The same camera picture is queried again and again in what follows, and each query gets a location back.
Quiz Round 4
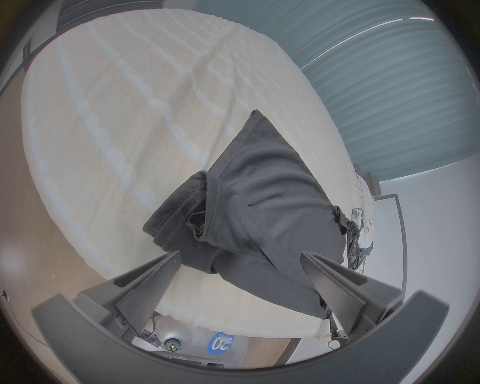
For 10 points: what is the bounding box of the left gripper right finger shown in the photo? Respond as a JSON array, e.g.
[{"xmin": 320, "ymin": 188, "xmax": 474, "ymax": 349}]
[{"xmin": 300, "ymin": 251, "xmax": 404, "ymax": 335}]

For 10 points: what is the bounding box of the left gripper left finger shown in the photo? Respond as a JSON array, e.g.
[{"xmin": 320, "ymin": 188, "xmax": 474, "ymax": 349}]
[{"xmin": 74, "ymin": 250, "xmax": 183, "ymax": 337}]

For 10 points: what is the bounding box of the black T-shirt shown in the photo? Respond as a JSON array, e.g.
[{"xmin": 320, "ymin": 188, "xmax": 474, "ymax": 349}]
[{"xmin": 142, "ymin": 109, "xmax": 348, "ymax": 320}]

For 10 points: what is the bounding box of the pile of clothes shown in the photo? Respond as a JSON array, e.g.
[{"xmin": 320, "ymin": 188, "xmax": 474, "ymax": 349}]
[{"xmin": 350, "ymin": 208, "xmax": 376, "ymax": 260}]

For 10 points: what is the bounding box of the bed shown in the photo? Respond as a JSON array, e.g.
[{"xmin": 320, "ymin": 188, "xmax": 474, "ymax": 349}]
[{"xmin": 20, "ymin": 8, "xmax": 409, "ymax": 340}]

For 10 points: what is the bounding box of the black shiny garment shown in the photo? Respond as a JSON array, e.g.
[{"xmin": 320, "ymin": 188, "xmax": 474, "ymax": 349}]
[{"xmin": 345, "ymin": 221, "xmax": 367, "ymax": 269}]

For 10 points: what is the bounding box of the white printed pillow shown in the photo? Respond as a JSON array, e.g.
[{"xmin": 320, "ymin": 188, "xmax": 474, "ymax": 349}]
[{"xmin": 354, "ymin": 173, "xmax": 376, "ymax": 216}]

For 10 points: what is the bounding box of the grey bedside table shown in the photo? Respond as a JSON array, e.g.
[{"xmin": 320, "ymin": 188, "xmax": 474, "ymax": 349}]
[{"xmin": 365, "ymin": 172, "xmax": 382, "ymax": 196}]

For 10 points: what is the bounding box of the blue-green curtain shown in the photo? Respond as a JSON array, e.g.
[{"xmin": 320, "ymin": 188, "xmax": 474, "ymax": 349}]
[
  {"xmin": 195, "ymin": 0, "xmax": 433, "ymax": 71},
  {"xmin": 300, "ymin": 17, "xmax": 480, "ymax": 181}
]

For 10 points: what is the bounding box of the black chest of drawers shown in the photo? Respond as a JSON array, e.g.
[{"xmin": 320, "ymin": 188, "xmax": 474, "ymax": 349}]
[{"xmin": 55, "ymin": 0, "xmax": 167, "ymax": 30}]

